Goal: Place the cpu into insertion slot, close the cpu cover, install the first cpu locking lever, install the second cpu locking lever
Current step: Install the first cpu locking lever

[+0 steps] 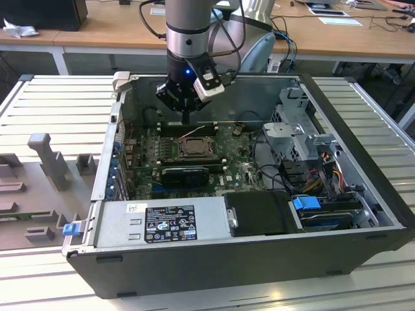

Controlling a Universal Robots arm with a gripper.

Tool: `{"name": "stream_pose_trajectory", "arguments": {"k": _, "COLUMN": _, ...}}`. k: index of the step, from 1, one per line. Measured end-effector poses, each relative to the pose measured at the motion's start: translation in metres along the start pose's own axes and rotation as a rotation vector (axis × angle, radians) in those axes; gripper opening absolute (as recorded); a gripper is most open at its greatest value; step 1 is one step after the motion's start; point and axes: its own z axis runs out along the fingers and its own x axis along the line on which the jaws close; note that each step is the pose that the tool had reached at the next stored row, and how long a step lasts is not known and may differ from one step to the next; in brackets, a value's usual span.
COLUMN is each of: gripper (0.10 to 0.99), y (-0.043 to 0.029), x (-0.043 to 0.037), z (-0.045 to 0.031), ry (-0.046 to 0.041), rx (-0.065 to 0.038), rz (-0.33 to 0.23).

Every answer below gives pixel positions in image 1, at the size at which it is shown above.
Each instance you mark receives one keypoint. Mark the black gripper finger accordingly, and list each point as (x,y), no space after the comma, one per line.
(168,94)
(196,104)

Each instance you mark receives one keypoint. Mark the CPU socket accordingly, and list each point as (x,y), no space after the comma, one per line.
(176,152)

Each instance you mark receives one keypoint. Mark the round coin battery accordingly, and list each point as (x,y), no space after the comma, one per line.
(237,131)

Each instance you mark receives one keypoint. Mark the white paper sheet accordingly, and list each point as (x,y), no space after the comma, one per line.
(158,11)
(327,12)
(340,21)

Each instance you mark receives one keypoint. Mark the black graphics card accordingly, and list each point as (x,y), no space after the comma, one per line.
(184,176)

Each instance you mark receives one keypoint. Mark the green motherboard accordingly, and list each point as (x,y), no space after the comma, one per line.
(240,168)

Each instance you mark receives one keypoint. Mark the white power adapter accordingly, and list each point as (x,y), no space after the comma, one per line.
(274,66)

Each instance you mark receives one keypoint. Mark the wooden desk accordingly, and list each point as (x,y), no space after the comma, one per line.
(97,35)

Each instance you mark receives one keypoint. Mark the grey metal drive cage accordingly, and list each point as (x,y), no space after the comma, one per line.
(285,133)

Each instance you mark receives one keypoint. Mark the grey power supply unit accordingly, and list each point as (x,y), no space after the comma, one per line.
(113,223)

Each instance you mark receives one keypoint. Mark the black box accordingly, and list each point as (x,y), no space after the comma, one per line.
(42,14)

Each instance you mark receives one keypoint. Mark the blue disk carrier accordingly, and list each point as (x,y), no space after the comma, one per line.
(304,204)

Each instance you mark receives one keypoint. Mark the grey parts rack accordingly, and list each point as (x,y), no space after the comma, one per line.
(32,181)

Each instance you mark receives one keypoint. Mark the white crumpled paper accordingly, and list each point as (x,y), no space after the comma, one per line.
(19,30)

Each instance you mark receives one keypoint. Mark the black open PC case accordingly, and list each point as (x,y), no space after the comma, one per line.
(227,269)

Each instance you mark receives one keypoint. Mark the blue case latch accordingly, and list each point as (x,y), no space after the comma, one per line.
(69,229)

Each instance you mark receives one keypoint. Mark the hard disk drive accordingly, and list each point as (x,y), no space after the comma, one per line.
(327,222)

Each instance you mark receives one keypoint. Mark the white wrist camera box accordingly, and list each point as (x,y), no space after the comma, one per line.
(209,90)

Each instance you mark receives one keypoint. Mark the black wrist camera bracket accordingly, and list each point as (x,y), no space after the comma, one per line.
(201,66)

